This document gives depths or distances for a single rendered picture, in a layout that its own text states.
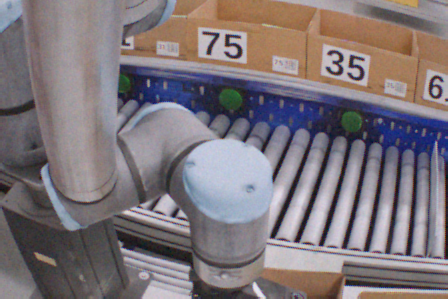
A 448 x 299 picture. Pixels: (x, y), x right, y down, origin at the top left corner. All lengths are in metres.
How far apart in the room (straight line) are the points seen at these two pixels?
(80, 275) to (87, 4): 0.67
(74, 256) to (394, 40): 1.38
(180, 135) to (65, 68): 0.29
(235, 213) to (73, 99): 0.23
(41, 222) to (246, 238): 0.41
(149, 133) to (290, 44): 1.01
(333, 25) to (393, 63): 0.38
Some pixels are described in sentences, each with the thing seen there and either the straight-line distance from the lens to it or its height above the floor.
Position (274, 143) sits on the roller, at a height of 0.75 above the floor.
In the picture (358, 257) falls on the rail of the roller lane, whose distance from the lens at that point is 1.23.
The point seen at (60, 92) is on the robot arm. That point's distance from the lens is 0.37.
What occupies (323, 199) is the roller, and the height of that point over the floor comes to 0.75.
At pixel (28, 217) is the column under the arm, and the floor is 1.07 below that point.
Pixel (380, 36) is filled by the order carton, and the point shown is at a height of 0.99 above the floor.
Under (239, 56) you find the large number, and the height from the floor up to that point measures 0.93.
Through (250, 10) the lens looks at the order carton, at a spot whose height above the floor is 0.99.
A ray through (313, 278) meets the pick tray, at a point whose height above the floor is 0.83.
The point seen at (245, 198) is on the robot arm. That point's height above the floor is 1.29.
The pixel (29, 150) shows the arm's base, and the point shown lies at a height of 1.22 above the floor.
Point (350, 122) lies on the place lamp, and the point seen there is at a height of 0.81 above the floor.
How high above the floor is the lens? 1.62
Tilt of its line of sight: 33 degrees down
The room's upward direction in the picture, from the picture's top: 1 degrees counter-clockwise
